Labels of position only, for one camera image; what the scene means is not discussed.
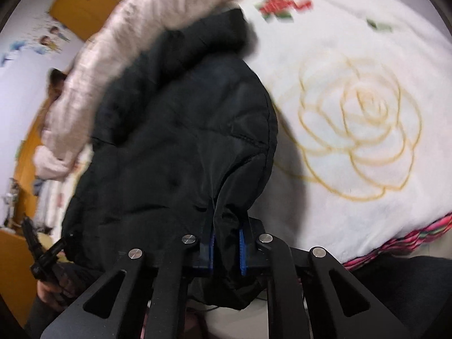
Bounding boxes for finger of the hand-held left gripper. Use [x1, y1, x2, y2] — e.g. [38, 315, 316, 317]
[22, 216, 40, 255]

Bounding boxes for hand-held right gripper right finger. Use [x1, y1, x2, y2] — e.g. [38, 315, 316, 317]
[239, 216, 414, 339]

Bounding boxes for wooden headboard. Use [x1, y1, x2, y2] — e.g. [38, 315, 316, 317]
[12, 111, 55, 228]

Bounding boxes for orange wooden wardrobe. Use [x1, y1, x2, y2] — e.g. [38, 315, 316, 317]
[49, 0, 128, 41]

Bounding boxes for person's dark jeans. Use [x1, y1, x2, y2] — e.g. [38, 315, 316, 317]
[25, 253, 452, 339]

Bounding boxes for white rose printed blanket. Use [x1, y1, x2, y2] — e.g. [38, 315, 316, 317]
[33, 0, 452, 271]

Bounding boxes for black hooded puffer jacket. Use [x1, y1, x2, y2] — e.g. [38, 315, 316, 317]
[61, 7, 279, 310]

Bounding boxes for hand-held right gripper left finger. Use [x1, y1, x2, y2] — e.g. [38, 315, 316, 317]
[40, 215, 216, 339]

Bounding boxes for pale pink duvet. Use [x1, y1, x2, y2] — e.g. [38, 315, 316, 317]
[33, 0, 294, 181]

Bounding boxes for wall poster with cartoon figures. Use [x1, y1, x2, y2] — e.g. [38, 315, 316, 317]
[0, 18, 73, 67]

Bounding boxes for person's left hand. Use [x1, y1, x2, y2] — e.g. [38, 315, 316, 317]
[37, 266, 82, 312]

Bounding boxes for wooden bed side board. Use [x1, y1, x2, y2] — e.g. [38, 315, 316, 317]
[0, 229, 40, 327]

